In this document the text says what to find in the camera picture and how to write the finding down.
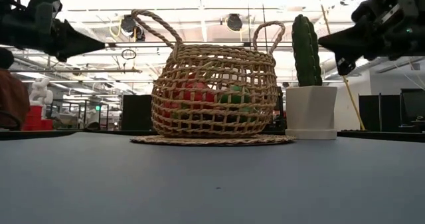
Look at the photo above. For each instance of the white humanoid figure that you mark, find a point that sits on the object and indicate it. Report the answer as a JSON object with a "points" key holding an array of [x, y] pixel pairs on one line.
{"points": [[40, 92]]}

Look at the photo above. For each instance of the green cactus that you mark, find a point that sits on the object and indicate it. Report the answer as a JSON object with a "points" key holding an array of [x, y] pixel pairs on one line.
{"points": [[305, 51]]}

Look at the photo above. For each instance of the brown ceiling pipe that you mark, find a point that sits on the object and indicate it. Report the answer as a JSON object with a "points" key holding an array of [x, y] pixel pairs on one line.
{"points": [[83, 70]]}

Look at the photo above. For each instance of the red boxes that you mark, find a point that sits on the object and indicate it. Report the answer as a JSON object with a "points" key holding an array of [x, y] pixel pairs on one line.
{"points": [[33, 117]]}

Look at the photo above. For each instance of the green toy lime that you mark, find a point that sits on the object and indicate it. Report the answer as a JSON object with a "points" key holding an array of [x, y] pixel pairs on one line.
{"points": [[247, 114], [236, 97]]}

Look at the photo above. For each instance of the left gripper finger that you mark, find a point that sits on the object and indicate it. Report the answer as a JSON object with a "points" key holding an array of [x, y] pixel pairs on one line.
{"points": [[73, 49], [73, 34]]}

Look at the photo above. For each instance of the red toy apple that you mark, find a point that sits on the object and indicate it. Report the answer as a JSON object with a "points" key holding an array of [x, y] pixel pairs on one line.
{"points": [[198, 96]]}

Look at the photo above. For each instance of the black cabinet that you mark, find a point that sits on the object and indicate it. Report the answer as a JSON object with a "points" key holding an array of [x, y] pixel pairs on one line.
{"points": [[136, 112]]}

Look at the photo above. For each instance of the black monitor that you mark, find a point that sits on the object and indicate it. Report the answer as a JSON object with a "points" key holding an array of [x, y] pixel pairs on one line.
{"points": [[378, 112], [413, 104]]}

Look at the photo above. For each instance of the silver ventilation duct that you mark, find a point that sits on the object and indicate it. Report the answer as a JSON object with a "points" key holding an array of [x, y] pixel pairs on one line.
{"points": [[398, 64]]}

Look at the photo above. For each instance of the round woven placemat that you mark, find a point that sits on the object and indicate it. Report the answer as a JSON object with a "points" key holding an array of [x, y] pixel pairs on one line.
{"points": [[212, 141]]}

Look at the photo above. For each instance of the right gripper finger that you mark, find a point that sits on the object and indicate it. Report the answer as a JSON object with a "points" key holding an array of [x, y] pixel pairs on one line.
{"points": [[352, 33], [352, 48]]}

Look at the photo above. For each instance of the white hexagonal plant pot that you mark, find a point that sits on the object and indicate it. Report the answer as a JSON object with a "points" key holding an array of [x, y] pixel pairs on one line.
{"points": [[310, 111]]}

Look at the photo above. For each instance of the person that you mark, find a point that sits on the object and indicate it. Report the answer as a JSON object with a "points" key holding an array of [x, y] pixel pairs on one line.
{"points": [[13, 97]]}

